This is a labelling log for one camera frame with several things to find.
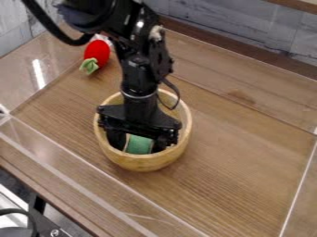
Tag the clear acrylic tray wall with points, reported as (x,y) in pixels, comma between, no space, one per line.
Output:
(108,208)

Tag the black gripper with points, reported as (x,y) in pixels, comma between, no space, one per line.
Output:
(140,117)

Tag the green rectangular block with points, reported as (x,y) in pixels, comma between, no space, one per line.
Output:
(139,145)

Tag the black table leg bracket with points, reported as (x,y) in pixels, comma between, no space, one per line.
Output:
(52,222)

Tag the brown wooden bowl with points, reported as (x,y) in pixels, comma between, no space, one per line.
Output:
(153,161)

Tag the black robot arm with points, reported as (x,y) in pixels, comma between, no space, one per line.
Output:
(132,25)

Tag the red plush radish toy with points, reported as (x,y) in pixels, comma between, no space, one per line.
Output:
(97,55)

